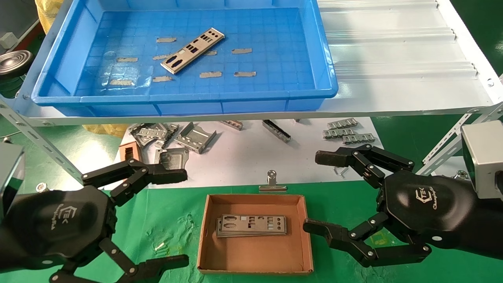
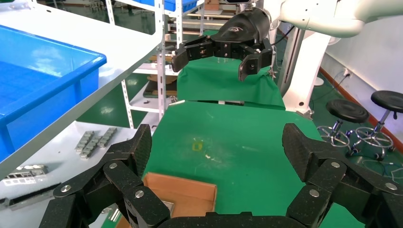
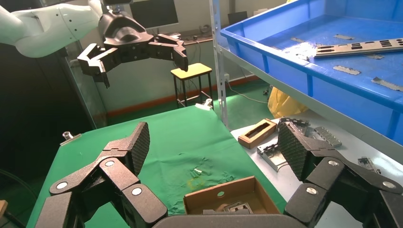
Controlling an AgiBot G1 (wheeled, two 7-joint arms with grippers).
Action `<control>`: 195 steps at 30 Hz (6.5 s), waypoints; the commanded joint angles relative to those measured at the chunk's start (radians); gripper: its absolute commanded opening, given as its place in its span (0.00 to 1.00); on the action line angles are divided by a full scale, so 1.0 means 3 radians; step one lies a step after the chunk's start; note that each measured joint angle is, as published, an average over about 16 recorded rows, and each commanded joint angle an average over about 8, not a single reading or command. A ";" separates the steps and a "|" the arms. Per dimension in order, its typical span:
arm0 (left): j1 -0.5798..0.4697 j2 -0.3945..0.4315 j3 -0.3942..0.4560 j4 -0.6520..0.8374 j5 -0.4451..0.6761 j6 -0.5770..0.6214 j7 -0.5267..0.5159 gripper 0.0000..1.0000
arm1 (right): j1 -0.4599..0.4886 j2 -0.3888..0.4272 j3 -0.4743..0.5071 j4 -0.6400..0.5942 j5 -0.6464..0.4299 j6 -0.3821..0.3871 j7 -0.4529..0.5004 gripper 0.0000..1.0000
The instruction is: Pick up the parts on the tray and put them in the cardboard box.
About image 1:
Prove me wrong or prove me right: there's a black round stool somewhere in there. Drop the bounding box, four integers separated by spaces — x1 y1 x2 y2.
0 50 35 97

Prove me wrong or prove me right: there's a yellow plastic bag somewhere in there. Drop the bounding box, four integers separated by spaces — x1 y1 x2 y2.
82 124 131 138
35 0 65 35

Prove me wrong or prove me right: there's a brown cardboard box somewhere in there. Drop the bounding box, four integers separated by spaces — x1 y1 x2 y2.
197 194 314 274

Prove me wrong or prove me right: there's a silver ribbed metal strip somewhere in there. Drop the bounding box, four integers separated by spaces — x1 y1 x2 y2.
342 133 376 145
327 118 358 129
323 128 356 139

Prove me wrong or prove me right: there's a white metal rack shelf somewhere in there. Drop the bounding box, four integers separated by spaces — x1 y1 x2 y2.
0 0 503 127

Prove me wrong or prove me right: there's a slotted metal bracket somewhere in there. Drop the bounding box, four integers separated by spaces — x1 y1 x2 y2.
130 123 170 148
155 123 180 149

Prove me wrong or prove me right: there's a brown part holder tray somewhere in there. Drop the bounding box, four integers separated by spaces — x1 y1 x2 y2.
119 141 143 162

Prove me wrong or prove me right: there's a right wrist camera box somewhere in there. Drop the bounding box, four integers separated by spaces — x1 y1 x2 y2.
461 120 503 199

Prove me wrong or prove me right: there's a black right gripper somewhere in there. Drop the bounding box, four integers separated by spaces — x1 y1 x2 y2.
303 144 503 268

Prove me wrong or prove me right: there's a folded sheet metal bracket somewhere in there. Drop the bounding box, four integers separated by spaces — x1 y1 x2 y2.
174 122 217 154

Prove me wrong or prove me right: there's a dark metal bar part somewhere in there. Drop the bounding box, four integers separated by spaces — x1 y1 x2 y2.
262 119 292 143

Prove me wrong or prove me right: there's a grey metal frame part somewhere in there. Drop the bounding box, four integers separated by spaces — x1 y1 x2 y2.
154 147 190 171

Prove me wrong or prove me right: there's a green table cloth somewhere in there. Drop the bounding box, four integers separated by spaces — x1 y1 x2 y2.
0 185 503 283

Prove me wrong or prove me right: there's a clear tape patch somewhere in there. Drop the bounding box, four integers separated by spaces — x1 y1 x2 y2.
100 65 154 89

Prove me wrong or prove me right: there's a white perforated rack strut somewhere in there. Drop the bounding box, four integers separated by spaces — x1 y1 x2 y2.
0 98 89 181
416 103 503 176

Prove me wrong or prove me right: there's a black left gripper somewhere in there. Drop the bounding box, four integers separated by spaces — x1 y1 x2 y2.
0 159 190 283

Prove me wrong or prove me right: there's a white board sheet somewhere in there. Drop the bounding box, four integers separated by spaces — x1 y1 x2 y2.
120 117 387 190

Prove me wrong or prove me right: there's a blue plastic tray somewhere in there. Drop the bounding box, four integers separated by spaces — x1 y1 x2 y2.
31 0 339 117

